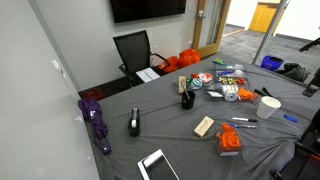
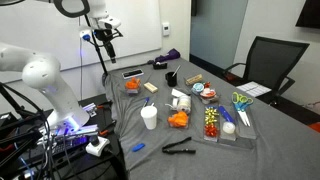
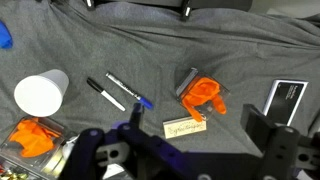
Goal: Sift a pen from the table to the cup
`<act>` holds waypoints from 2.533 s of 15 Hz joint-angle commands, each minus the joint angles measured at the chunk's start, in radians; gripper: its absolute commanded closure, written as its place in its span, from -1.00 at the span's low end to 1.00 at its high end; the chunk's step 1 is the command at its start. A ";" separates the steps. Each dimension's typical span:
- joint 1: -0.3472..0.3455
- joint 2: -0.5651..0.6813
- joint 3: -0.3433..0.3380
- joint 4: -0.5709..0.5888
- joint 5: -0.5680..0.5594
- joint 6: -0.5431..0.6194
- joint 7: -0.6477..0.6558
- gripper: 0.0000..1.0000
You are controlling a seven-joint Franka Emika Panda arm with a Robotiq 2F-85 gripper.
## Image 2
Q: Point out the black tape dispenser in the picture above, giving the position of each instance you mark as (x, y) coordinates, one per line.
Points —
(158, 66)

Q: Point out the whiteboard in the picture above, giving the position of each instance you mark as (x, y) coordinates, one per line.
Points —
(39, 26)

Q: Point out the white foam cup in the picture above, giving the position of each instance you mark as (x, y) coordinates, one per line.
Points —
(149, 115)

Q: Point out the green blue scissors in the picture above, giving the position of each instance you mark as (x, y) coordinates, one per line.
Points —
(240, 103)

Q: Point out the white wall thermostat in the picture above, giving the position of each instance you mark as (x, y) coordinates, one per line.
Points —
(166, 28)

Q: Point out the orange bag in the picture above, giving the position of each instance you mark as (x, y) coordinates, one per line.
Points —
(315, 126)

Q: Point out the round blue tin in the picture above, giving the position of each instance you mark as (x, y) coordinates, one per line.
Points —
(197, 88)

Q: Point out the black office chair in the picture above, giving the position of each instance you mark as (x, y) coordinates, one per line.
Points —
(268, 63)

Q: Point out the white paper sheet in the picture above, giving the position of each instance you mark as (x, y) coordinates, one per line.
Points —
(254, 89)

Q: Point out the wooden stamp block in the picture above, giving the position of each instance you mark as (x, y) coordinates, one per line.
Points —
(194, 79)

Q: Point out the blue marker tube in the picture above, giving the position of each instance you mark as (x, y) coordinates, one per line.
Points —
(226, 115)

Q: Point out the orange item in clear box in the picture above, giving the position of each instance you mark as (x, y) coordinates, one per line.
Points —
(133, 86)

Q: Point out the black mug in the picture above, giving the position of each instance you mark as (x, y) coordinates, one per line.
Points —
(171, 79)

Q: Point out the white framed tablet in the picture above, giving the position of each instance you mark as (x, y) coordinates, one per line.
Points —
(132, 73)

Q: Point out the orange item in near box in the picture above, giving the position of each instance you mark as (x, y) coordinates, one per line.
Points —
(178, 120)

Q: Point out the gold gift bow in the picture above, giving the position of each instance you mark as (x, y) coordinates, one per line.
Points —
(211, 116)

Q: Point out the white emergency stop button box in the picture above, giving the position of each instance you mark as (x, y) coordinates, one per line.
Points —
(96, 145)

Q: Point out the white tape roll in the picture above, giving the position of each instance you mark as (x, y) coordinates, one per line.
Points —
(181, 104)

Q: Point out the silver pen in mug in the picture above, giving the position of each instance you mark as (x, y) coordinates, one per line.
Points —
(177, 69)

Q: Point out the black and blue pen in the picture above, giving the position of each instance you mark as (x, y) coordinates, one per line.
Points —
(146, 102)

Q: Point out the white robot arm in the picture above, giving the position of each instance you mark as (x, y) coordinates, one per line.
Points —
(41, 71)

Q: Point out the grey tablecloth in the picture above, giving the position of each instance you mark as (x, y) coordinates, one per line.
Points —
(284, 148)

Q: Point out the clear tray with red items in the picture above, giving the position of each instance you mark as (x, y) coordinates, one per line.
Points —
(208, 95)

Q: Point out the black camera tripod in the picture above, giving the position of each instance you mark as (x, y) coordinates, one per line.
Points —
(97, 45)

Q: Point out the purple folded umbrella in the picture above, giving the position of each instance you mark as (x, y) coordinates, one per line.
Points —
(171, 55)

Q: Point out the red gift bow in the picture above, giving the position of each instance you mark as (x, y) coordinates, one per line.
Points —
(211, 130)

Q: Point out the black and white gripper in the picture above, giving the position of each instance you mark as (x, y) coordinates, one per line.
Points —
(106, 36)

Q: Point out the black wall television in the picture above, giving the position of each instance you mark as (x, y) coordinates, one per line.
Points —
(310, 15)

